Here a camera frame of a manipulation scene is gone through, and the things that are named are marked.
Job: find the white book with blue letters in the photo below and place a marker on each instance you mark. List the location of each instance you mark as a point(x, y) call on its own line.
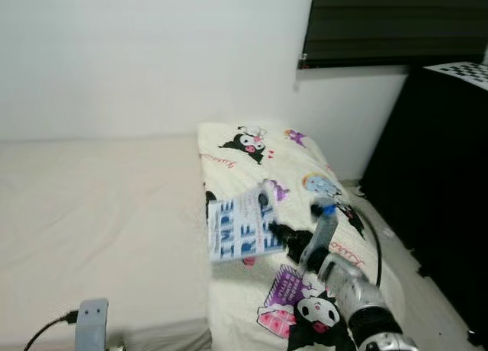
point(236, 225)

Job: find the cream sheeted bed mattress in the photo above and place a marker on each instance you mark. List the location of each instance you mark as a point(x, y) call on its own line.
point(99, 214)

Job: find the black window blind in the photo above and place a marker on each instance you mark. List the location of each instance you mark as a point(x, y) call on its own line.
point(396, 23)

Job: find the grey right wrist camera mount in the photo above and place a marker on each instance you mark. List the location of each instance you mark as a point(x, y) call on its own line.
point(322, 240)

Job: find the black white checkerboard sheet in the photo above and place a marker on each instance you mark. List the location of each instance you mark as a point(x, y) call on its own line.
point(461, 72)

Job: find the black wardrobe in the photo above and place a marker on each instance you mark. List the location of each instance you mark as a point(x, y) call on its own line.
point(435, 191)

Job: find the cream cartoon print duvet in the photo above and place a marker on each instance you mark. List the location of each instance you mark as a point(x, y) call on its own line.
point(252, 156)

